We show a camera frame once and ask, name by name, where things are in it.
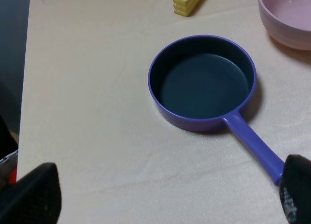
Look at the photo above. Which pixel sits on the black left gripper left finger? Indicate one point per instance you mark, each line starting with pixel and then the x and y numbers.
pixel 36 198

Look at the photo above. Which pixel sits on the yellow toy cake slice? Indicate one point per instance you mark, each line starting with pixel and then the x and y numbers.
pixel 185 7

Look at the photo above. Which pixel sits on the pink plastic bowl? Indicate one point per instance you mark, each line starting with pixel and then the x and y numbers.
pixel 288 22

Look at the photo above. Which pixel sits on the purple frying pan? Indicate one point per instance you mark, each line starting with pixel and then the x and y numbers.
pixel 203 82

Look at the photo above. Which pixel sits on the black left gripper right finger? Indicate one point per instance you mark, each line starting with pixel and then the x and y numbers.
pixel 295 190

